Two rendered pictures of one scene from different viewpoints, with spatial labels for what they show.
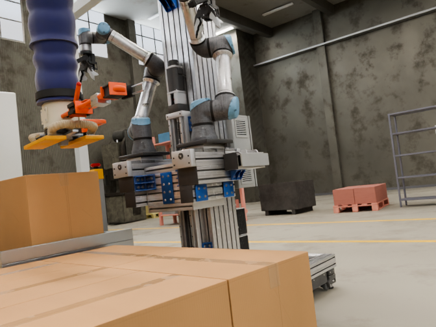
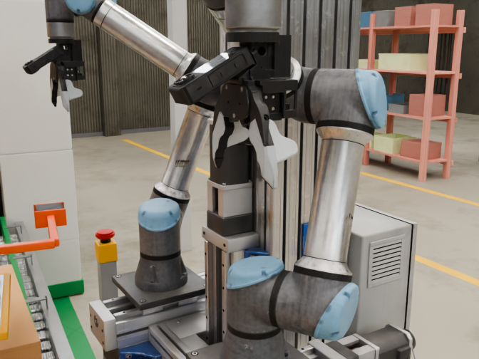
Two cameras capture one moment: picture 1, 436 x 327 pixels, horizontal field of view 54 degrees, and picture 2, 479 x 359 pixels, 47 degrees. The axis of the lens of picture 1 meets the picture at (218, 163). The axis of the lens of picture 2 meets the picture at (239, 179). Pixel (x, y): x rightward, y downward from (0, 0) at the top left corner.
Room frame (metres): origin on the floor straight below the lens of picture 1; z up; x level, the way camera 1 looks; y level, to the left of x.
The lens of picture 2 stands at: (1.28, -0.27, 1.70)
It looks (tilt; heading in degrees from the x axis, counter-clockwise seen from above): 14 degrees down; 20
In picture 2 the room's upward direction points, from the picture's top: straight up
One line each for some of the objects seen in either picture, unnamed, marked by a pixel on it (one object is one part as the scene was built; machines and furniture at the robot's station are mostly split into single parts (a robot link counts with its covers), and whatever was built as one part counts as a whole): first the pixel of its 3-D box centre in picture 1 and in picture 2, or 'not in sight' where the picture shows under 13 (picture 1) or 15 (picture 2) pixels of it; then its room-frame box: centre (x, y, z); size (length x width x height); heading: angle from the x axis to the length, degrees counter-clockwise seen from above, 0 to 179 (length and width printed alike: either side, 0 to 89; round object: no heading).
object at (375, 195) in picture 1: (361, 197); not in sight; (8.65, -2.81, 0.22); 1.29 x 0.96 x 0.45; 143
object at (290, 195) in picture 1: (287, 197); not in sight; (9.57, -1.47, 0.35); 1.02 x 0.83 x 0.69; 52
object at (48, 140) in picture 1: (43, 139); not in sight; (2.09, 0.85, 1.12); 0.34 x 0.10 x 0.05; 41
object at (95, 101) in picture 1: (100, 100); not in sight; (1.80, 0.47, 1.22); 0.07 x 0.07 x 0.04; 41
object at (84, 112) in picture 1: (80, 109); not in sight; (1.96, 0.61, 1.22); 0.10 x 0.08 x 0.06; 131
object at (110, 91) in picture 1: (113, 91); not in sight; (1.69, 0.39, 1.22); 0.08 x 0.07 x 0.05; 41
